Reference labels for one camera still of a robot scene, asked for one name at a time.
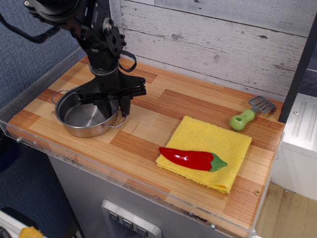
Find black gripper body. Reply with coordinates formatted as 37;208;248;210
75;70;146;104

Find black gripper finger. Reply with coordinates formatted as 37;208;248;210
119;96;131;116
95;100;119;118

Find silver steel pot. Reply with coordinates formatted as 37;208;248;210
51;89;127;138

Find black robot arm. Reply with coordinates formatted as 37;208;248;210
24;0;146;116

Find yellow folded cloth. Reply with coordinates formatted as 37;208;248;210
156;116;252;194

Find grey toy fridge cabinet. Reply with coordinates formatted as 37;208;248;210
49;156;251;238

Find red toy chili pepper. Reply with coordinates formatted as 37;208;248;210
159;147;228;172

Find silver dispenser panel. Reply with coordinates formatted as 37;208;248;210
102;199;162;238

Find yellow object bottom left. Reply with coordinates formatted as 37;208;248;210
18;227;44;238

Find clear acrylic guard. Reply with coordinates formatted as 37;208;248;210
0;37;285;238

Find white side cabinet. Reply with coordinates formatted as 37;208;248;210
271;93;317;200

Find dark grey vertical post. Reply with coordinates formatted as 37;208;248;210
106;0;124;55

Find green handled toy spatula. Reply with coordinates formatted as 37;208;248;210
229;96;275;131

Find dark right vertical post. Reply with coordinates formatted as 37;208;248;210
278;15;317;123

